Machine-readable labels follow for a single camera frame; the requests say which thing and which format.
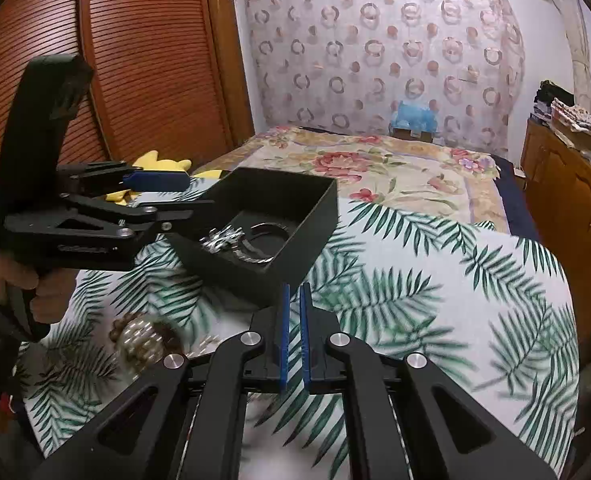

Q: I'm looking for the floral folded cloth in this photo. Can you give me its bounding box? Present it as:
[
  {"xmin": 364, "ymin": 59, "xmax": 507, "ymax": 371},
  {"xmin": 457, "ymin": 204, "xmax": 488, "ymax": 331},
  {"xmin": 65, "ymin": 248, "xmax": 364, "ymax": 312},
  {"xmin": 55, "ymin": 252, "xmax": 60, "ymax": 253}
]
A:
[{"xmin": 550, "ymin": 97, "xmax": 591, "ymax": 140}]

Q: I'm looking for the dark blue bed sheet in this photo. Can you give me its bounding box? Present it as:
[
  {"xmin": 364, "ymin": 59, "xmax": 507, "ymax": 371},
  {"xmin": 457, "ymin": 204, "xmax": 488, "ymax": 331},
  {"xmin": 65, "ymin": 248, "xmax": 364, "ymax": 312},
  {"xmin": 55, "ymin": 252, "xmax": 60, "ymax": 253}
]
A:
[{"xmin": 475, "ymin": 154, "xmax": 542, "ymax": 242}]

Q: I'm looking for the silver chain bracelet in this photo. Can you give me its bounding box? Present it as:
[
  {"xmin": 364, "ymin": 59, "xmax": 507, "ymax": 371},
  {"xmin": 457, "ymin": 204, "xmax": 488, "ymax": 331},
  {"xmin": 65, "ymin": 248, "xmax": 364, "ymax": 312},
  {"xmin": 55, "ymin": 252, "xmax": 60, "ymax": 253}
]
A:
[{"xmin": 200, "ymin": 226, "xmax": 249, "ymax": 257}]

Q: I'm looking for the silver twisted bangle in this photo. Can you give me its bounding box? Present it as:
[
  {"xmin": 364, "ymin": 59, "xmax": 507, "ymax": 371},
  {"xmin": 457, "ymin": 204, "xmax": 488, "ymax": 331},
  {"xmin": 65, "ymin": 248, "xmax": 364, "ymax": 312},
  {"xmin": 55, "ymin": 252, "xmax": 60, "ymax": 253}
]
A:
[{"xmin": 236, "ymin": 222, "xmax": 289, "ymax": 266}]

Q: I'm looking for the yellow plush toy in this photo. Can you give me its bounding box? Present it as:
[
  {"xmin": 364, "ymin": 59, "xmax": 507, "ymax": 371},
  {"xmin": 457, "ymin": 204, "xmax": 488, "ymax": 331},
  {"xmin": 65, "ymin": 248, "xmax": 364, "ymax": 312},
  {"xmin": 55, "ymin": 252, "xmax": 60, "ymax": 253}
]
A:
[{"xmin": 106, "ymin": 150, "xmax": 226, "ymax": 206}]

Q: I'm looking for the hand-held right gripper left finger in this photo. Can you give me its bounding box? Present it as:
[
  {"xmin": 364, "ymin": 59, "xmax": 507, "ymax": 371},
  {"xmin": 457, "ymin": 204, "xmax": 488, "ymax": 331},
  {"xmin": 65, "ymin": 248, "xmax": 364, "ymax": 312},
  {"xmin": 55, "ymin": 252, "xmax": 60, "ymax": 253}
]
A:
[{"xmin": 30, "ymin": 282, "xmax": 292, "ymax": 480}]

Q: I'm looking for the circle pattern sheer curtain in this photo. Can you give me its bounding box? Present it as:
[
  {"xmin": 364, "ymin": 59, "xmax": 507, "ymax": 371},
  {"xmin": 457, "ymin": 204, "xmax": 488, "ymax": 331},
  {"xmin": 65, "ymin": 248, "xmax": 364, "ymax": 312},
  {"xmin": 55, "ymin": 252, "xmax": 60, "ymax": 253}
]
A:
[{"xmin": 233, "ymin": 0, "xmax": 526, "ymax": 156}]

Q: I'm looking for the cream tied curtain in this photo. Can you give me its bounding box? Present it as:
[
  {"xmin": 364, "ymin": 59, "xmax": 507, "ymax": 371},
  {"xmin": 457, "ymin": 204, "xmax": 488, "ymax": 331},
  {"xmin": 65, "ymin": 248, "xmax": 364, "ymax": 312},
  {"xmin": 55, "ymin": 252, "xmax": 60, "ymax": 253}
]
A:
[{"xmin": 555, "ymin": 2, "xmax": 591, "ymax": 111}]

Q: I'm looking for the person's left hand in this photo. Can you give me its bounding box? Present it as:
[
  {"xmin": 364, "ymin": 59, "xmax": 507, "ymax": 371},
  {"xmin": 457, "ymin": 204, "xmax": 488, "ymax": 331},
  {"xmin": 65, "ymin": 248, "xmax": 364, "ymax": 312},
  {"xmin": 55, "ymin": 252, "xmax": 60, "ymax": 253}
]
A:
[{"xmin": 0, "ymin": 247, "xmax": 76, "ymax": 326}]

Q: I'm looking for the floral blanket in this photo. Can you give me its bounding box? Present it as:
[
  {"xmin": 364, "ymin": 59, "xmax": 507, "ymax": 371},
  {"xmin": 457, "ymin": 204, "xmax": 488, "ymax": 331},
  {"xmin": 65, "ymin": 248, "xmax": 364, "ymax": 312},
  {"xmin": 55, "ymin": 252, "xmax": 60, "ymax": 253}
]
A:
[{"xmin": 193, "ymin": 125, "xmax": 501, "ymax": 233}]

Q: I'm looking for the wooden slatted wardrobe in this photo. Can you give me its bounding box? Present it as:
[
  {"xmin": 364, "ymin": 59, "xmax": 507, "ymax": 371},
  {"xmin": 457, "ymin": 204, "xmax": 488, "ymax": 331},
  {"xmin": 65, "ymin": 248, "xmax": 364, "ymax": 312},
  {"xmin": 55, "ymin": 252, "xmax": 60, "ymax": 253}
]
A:
[{"xmin": 0, "ymin": 0, "xmax": 256, "ymax": 208}]

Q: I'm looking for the wooden cabinet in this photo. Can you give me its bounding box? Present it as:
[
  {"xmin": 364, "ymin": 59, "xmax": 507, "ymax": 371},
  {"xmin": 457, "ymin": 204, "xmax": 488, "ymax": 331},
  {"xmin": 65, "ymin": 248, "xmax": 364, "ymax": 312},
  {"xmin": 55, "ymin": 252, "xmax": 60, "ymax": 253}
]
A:
[{"xmin": 519, "ymin": 117, "xmax": 591, "ymax": 343}]

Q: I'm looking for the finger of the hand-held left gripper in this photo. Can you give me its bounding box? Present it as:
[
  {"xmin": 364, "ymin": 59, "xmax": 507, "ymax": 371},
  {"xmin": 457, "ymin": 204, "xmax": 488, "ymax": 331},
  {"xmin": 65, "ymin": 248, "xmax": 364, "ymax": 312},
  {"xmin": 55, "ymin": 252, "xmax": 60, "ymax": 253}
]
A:
[
  {"xmin": 8, "ymin": 192, "xmax": 217, "ymax": 247},
  {"xmin": 58, "ymin": 160, "xmax": 192, "ymax": 197}
]

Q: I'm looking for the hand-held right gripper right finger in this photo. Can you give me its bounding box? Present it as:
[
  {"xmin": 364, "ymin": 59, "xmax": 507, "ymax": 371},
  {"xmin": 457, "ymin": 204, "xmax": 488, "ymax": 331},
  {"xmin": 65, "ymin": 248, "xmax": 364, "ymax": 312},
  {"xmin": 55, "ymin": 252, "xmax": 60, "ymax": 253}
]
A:
[{"xmin": 299, "ymin": 282, "xmax": 559, "ymax": 480}]

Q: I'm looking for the black jewelry box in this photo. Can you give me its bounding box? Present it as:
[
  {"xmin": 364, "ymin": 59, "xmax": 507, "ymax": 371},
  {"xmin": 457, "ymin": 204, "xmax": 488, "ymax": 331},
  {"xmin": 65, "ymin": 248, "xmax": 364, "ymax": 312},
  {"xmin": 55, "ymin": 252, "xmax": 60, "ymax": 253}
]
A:
[{"xmin": 168, "ymin": 166, "xmax": 339, "ymax": 308}]

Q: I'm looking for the green leaf print cloth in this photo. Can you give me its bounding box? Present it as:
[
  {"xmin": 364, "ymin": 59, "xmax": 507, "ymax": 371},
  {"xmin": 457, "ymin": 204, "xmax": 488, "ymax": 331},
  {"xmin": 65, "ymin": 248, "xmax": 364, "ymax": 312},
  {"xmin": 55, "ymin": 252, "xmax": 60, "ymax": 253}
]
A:
[{"xmin": 18, "ymin": 192, "xmax": 581, "ymax": 480}]

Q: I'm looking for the small cardboard box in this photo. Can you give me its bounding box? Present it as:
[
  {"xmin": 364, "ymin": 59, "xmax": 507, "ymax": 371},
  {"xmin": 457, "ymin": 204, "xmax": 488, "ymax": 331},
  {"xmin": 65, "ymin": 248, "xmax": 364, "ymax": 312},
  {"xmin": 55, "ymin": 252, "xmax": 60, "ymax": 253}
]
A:
[{"xmin": 393, "ymin": 127, "xmax": 436, "ymax": 142}]

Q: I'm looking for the reddish brown bead bracelet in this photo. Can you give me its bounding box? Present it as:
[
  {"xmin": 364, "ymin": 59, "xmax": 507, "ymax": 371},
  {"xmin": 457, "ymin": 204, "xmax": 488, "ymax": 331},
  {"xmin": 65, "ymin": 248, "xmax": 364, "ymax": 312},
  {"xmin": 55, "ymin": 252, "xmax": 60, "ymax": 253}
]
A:
[{"xmin": 108, "ymin": 312, "xmax": 185, "ymax": 357}]

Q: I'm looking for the blue plush toy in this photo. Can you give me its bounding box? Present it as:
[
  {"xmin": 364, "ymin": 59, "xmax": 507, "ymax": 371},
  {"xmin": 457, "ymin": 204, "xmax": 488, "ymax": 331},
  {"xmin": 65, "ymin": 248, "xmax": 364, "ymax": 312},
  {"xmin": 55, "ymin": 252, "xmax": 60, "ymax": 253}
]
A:
[{"xmin": 391, "ymin": 100, "xmax": 442, "ymax": 133}]

